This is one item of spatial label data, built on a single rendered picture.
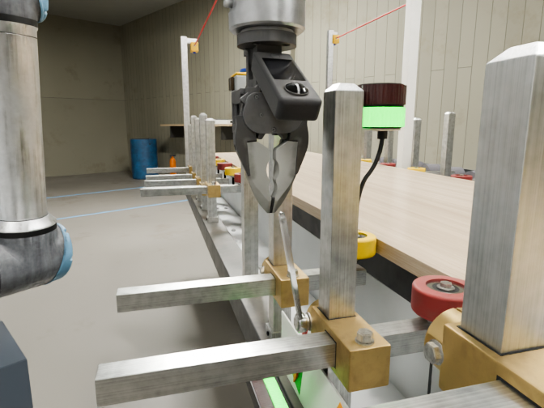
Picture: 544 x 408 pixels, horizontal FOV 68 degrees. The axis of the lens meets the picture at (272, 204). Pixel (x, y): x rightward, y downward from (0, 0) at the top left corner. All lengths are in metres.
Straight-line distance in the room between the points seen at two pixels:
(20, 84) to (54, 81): 9.06
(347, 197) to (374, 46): 4.82
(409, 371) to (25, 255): 0.86
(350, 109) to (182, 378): 0.34
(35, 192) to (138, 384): 0.70
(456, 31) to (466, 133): 1.03
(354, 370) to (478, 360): 0.20
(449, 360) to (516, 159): 0.14
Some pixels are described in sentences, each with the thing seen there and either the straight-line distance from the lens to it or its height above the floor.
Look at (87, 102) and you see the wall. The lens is 10.27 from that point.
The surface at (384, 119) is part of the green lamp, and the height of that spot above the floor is 1.11.
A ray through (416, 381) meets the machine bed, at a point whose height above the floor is 0.67.
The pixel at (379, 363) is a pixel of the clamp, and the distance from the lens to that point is 0.49.
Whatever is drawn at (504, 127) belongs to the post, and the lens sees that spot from 0.27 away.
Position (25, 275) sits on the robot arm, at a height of 0.76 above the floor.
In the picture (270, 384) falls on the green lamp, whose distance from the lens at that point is 0.70.
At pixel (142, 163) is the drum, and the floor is 0.32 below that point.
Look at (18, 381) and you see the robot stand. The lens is 1.11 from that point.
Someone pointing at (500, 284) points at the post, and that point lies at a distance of 0.28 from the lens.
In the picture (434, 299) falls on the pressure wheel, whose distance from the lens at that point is 0.53.
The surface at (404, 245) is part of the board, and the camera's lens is 0.74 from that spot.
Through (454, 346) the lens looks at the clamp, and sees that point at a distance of 0.31.
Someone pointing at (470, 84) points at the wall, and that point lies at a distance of 4.69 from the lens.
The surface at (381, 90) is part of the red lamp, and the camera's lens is 0.48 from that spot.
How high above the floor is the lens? 1.11
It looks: 11 degrees down
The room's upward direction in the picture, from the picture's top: straight up
